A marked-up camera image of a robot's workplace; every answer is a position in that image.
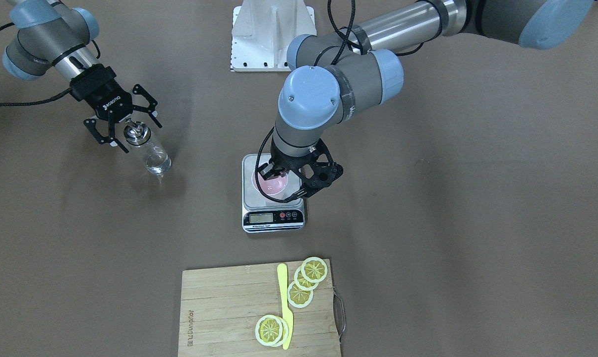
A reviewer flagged wooden cutting board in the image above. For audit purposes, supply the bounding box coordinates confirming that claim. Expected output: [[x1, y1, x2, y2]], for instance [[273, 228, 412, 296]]
[[178, 263, 344, 357]]

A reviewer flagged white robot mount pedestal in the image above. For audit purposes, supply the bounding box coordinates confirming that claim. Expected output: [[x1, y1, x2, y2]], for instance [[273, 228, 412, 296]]
[[230, 0, 316, 72]]

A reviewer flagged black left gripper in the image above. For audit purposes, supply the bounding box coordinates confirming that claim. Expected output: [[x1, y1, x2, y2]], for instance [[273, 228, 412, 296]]
[[258, 139, 344, 203]]

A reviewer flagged silver digital kitchen scale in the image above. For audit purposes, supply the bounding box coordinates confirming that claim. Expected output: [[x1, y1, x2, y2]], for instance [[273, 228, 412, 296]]
[[241, 153, 306, 233]]

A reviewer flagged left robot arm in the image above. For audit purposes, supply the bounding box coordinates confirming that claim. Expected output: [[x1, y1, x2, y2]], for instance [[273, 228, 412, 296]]
[[254, 0, 594, 203]]

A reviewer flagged middle lemon slice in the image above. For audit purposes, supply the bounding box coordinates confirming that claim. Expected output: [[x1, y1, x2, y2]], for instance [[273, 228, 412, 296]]
[[293, 267, 319, 291]]

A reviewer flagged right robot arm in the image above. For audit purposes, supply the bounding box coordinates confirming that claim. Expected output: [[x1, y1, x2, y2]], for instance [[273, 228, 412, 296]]
[[2, 0, 159, 152]]

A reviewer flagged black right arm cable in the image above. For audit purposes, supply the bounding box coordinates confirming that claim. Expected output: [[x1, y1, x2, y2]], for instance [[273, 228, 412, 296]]
[[0, 22, 101, 108]]

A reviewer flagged glass sauce bottle metal spout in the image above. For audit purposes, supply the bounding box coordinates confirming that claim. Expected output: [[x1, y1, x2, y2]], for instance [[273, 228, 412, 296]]
[[123, 120, 172, 177]]

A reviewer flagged pink plastic cup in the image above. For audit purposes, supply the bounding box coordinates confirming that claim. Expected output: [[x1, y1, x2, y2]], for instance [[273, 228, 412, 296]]
[[251, 171, 289, 197]]

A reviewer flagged yellow plastic knife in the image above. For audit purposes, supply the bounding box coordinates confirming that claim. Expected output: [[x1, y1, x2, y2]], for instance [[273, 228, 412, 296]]
[[277, 263, 294, 350]]

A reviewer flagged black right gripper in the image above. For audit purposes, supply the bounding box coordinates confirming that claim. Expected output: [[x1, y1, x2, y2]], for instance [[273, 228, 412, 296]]
[[69, 64, 163, 154]]

